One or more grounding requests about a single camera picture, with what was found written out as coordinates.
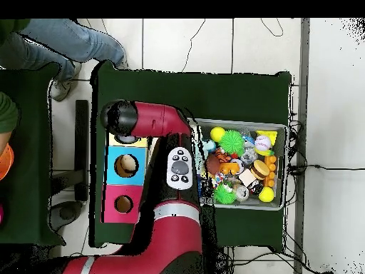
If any small soccer ball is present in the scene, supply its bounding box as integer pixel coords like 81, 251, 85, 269
230, 158, 245, 173

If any brown toy football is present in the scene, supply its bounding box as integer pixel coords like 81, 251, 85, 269
205, 153, 221, 175

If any person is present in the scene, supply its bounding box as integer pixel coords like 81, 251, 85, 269
0, 18, 128, 134

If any wooden box with three holes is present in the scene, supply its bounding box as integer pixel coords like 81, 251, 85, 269
101, 132, 150, 224

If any plain wooden cube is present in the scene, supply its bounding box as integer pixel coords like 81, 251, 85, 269
237, 168, 257, 187

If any yellow ball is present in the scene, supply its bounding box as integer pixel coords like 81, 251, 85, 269
210, 126, 226, 143
258, 186, 275, 203

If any silver mesh bin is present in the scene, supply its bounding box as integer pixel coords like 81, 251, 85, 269
187, 117, 289, 211

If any black floor cable with plug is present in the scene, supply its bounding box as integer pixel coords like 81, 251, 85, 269
287, 163, 365, 175

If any green spiky rubber ball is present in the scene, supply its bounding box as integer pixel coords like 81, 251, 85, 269
218, 129, 245, 156

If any dark green table cloth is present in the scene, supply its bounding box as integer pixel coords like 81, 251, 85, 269
89, 60, 293, 253

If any white baseball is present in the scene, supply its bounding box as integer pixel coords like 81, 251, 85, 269
254, 135, 272, 151

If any green cloth side table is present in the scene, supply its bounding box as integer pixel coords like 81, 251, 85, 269
0, 62, 65, 246

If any round wooden burger toy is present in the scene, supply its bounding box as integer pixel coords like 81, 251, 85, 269
250, 159, 270, 181

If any orange round object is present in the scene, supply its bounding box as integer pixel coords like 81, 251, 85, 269
0, 142, 15, 181

